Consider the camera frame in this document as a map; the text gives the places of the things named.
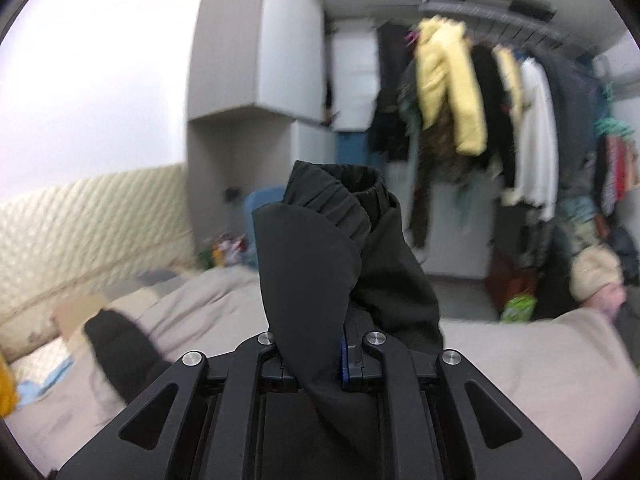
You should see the black puffer jacket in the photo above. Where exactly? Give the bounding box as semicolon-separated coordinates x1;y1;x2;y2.
78;162;442;479

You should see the pile of clothes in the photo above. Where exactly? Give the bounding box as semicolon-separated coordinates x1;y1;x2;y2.
532;196;639;328

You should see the metal clothes rack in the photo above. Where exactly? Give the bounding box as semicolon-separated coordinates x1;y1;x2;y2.
366;0;597;58

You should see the blue chair back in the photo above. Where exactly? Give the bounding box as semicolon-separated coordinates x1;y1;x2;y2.
243;185;288;267

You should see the blue curtain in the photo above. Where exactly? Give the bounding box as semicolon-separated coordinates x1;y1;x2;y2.
335;131;385;169

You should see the brown patterned scarf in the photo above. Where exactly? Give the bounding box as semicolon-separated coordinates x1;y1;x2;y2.
409;105;480;249

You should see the black hanging garment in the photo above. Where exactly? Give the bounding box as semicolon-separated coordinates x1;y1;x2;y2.
367;23;413;162

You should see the pink beige pillow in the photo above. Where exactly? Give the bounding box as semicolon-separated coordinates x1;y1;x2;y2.
53;292;110;342

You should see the grey bed cover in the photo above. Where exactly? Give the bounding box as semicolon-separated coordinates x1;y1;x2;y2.
6;266;639;479

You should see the cream quilted headboard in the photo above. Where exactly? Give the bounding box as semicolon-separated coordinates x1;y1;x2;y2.
1;165;193;321

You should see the black sweater with cuffs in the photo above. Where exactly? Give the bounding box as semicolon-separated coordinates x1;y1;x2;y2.
471;44;516;188

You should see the white hanging jacket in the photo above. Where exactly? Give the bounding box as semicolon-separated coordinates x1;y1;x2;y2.
502;58;559;222

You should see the light blue cloth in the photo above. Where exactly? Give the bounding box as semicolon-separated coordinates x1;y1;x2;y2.
17;358;74;408

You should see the grey white wardrobe cabinet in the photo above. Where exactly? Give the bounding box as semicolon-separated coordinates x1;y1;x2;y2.
185;0;381;271

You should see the yellow pillow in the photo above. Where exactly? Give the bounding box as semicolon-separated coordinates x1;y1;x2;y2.
0;354;20;417

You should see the yellow fleece jacket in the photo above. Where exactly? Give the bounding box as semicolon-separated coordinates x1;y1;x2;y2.
414;15;487;156

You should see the dark grey hanging coat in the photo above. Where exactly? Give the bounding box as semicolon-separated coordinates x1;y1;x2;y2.
530;48;598;198

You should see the teal sock hanger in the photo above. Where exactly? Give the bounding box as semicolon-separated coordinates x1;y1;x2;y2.
594;84;636;140

